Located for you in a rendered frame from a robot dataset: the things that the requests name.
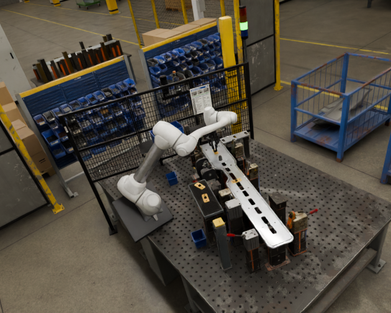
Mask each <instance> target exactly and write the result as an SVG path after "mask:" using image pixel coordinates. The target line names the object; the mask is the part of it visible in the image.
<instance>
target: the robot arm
mask: <svg viewBox="0 0 391 313"><path fill-rule="evenodd" d="M204 121H205V124H206V127H203V128H200V129H198V130H196V131H194V132H193V133H191V134H190V135H188V136H187V135H185V134H183V133H182V132H181V131H180V130H179V129H177V128H176V127H175V126H173V125H171V124H170V123H168V122H165V121H159V122H158V123H157V124H156V125H155V126H154V127H153V134H154V135H155V139H154V144H153V145H152V147H151V148H150V150H149V152H148V153H147V155H146V157H145V158H144V160H143V161H142V163H141V165H140V166H139V168H138V169H137V171H136V173H134V174H131V175H130V176H129V175H126V176H123V177H121V179H120V180H119V182H118V183H117V188H118V190H119V191H120V193H121V194H122V195H123V196H125V197H126V198H127V199H128V200H130V201H132V202H133V203H135V205H136V206H137V207H138V209H139V211H140V212H141V214H142V216H143V218H144V221H145V222H146V221H148V219H150V218H152V217H153V218H154V220H155V221H157V220H158V217H157V214H159V213H161V212H163V209H162V208H161V198H160V196H159V195H158V194H156V193H154V192H152V191H150V190H148V189H146V187H145V186H146V179H147V177H148V176H149V175H150V173H151V171H152V170H153V168H154V167H155V165H156V164H157V162H158V161H159V159H160V158H161V156H162V155H163V153H164V152H165V150H167V149H168V148H170V147H172V148H173V149H175V151H176V153H177V154H178V155H179V156H181V157H184V156H186V155H188V154H190V153H191V152H192V151H193V150H194V149H195V147H196V145H197V142H198V139H199V138H200V137H201V136H203V135H205V134H208V137H206V139H207V140H208V143H209V145H210V146H212V149H213V151H214V152H215V150H216V151H217V147H218V146H217V145H218V144H219V136H220V134H219V133H217V131H216V130H218V129H220V128H222V127H226V126H228V125H230V124H234V123H236V122H237V115H236V113H234V112H230V111H222V112H217V111H215V109H214V108H213V107H206V108H205V109H204ZM216 136H217V140H216ZM209 138H210V139H211V144H210V140H209ZM213 138H214V140H215V148H214V145H213Z"/></svg>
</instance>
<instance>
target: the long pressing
mask: <svg viewBox="0 0 391 313"><path fill-rule="evenodd" d="M217 146H218V147H217V151H218V152H219V153H218V154H214V152H213V151H212V150H213V149H212V146H210V145H209V143H206V144H204V145H201V147H202V152H203V154H204V156H205V157H206V158H207V159H208V161H209V163H210V165H211V166H212V167H213V168H214V169H215V170H221V171H223V172H224V174H225V175H226V177H227V178H228V179H227V182H226V183H225V184H226V187H227V188H229V189H230V191H231V193H232V195H233V197H234V198H238V200H239V201H240V202H241V207H242V210H243V212H244V213H245V215H246V216H247V218H248V219H249V221H250V222H251V224H252V225H253V227H254V228H255V229H256V231H257V233H258V234H259V236H260V237H261V238H262V240H263V242H264V243H265V244H266V246H267V247H268V248H270V249H275V248H278V247H281V246H283V245H285V244H288V243H290V242H292V241H293V239H294V237H293V235H292V234H291V233H290V232H289V230H288V229H287V227H286V226H285V225H284V224H283V223H282V221H281V220H280V219H279V218H278V216H277V215H276V214H275V213H274V211H273V210H272V209H271V208H270V207H269V205H268V204H267V202H266V201H265V200H264V199H263V197H262V196H261V195H260V193H258V191H257V190H256V189H255V187H254V186H253V185H252V184H251V183H250V181H249V180H248V179H247V177H246V176H245V175H244V174H243V172H242V171H241V170H240V169H239V167H238V166H237V164H236V160H235V158H234V157H233V156H232V154H231V153H230V152H229V151H228V150H227V148H226V147H225V146H224V144H223V143H222V142H221V141H219V144H218V145H217ZM219 155H221V156H222V161H219V159H218V156H219ZM222 163H225V164H226V166H223V165H222ZM226 168H229V169H230V171H227V170H226ZM230 173H233V174H234V176H235V178H236V179H238V178H241V180H242V181H239V183H240V184H241V185H242V187H243V188H244V190H240V188H239V187H238V186H237V184H236V183H234V184H232V182H231V181H233V179H232V177H231V176H230V175H229V174H230ZM243 191H246V192H247V193H248V195H249V196H248V197H246V196H245V195H244V194H243V193H242V192H243ZM249 199H252V200H253V201H254V203H255V205H251V203H250V202H249ZM256 207H258V208H259V210H260V211H261V212H262V214H258V213H257V212H256V210H255V209H254V208H256ZM264 216H265V218H266V219H267V220H268V221H269V222H270V224H271V225H270V226H272V227H273V228H274V230H275V231H276V232H277V233H276V234H272V232H271V231H270V230H269V228H268V227H270V226H267V224H265V223H264V221H263V220H262V217H264Z"/></svg>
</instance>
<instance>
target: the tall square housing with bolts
mask: <svg viewBox="0 0 391 313"><path fill-rule="evenodd" d="M225 206H226V212H227V221H231V222H228V228H229V233H230V234H235V235H242V234H243V232H244V228H243V223H242V218H241V217H242V216H243V213H242V207H241V202H240V201H239V200H238V198H235V199H232V200H230V201H227V202H225ZM232 219H235V220H232ZM230 243H231V245H232V246H233V247H237V246H241V245H244V243H243V238H241V237H230Z"/></svg>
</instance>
